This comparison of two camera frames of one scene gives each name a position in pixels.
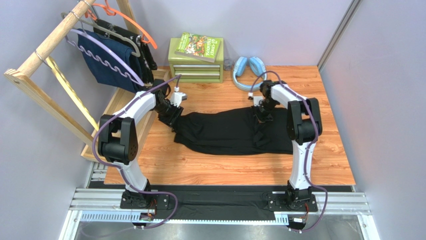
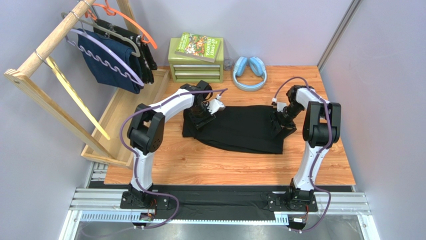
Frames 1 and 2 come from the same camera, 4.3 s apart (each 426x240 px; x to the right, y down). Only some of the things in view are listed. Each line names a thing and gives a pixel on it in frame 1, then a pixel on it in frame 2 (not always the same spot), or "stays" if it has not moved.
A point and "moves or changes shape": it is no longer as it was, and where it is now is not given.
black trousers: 234,131 moves or changes shape
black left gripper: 172,120 -> 200,121
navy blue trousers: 105,68 stays
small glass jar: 227,64 stays
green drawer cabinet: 191,69 stays
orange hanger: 110,11 stays
